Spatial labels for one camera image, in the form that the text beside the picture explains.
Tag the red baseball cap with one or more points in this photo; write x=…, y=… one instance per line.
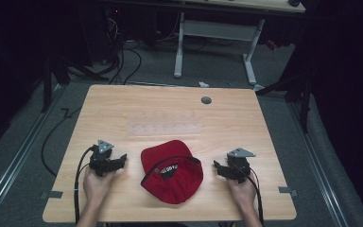
x=173, y=176

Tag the black metal stand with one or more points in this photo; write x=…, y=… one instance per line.
x=48, y=82
x=299, y=85

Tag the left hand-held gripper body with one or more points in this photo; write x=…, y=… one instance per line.
x=100, y=159

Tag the dark computer mouse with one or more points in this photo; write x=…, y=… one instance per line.
x=294, y=3

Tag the person's right hand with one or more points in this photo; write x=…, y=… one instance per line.
x=242, y=192

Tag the grey round table grommet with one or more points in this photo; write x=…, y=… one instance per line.
x=206, y=100

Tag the metal floor rail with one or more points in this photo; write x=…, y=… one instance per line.
x=318, y=157
x=19, y=154

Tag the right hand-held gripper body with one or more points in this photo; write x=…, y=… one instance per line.
x=238, y=164

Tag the small white floor object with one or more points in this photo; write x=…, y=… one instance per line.
x=203, y=84

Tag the grey tape piece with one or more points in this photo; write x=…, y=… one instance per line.
x=287, y=190
x=52, y=194

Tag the white-framed desk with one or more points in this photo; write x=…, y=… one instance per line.
x=217, y=30

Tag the person's left hand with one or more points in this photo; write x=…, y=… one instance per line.
x=96, y=187

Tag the small red object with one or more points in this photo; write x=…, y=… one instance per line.
x=271, y=44

